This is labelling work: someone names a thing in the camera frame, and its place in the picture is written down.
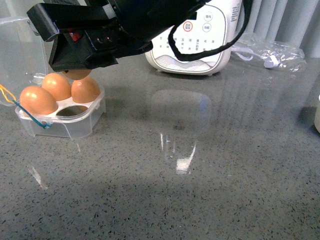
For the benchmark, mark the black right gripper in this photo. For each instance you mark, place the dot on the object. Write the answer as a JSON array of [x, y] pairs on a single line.
[[96, 35]]

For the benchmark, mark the clear plastic egg box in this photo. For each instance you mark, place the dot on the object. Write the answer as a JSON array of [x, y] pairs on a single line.
[[23, 63]]

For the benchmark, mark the brown egg back right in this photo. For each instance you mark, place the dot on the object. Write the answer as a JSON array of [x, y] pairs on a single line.
[[85, 90]]

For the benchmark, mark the brown egg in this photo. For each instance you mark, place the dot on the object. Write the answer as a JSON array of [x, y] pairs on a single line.
[[57, 85], [37, 100], [85, 90]]

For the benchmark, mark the brown egg back left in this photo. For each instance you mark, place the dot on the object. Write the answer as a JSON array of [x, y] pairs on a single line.
[[57, 85]]

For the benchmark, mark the brown egg front left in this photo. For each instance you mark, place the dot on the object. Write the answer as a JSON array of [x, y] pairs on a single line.
[[37, 100]]

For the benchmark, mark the yellow rubber band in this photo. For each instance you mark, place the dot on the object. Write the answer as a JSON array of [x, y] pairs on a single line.
[[8, 95]]

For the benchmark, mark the blue rubber band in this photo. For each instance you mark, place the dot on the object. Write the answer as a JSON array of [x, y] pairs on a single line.
[[42, 125]]

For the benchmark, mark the white Joyoung cooker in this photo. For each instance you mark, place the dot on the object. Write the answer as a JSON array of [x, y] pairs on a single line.
[[212, 26]]

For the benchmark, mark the clear plastic bag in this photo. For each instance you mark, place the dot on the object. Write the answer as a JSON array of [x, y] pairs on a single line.
[[273, 55]]

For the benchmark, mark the white bowl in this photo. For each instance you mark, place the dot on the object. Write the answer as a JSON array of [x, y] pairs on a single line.
[[317, 115]]

